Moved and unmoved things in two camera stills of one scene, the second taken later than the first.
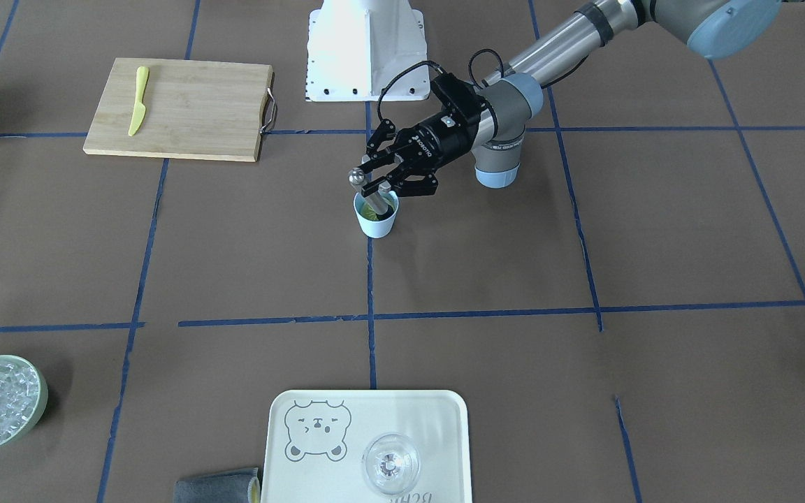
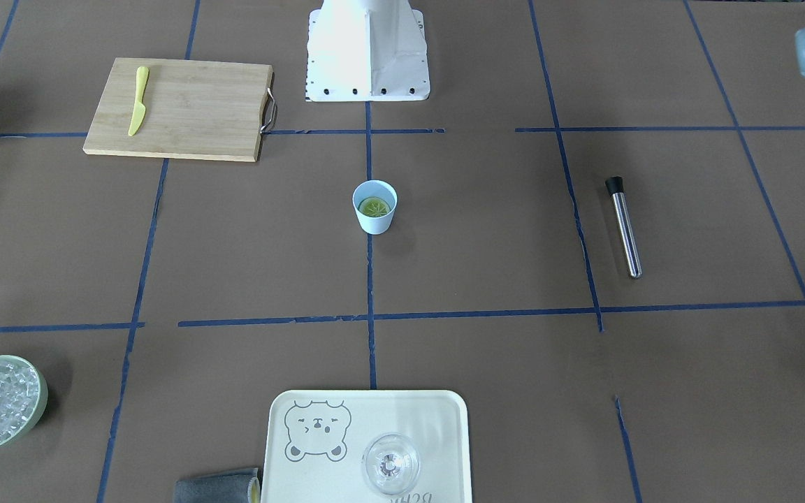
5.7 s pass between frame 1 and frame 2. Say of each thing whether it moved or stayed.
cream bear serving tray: stayed
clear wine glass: stayed
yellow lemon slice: stayed
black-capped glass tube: moved
